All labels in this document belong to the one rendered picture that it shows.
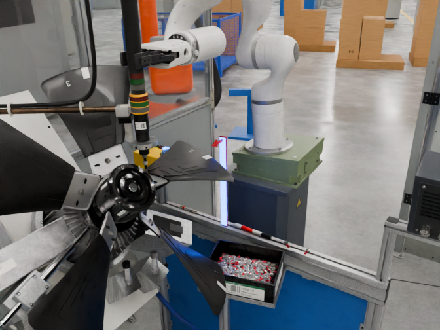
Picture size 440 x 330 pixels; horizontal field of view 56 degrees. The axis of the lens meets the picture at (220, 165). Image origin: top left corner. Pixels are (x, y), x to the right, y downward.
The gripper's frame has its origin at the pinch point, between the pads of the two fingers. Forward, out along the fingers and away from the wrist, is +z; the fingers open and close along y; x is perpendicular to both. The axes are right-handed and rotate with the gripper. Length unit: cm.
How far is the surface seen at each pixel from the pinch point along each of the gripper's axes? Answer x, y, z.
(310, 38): -117, 312, -870
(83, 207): -30.7, 3.5, 17.1
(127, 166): -22.7, -2.3, 7.9
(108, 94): -10.1, 12.1, -1.7
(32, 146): -14.3, 6.8, 24.1
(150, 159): -42, 28, -31
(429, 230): -40, -62, -31
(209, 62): -28, 70, -127
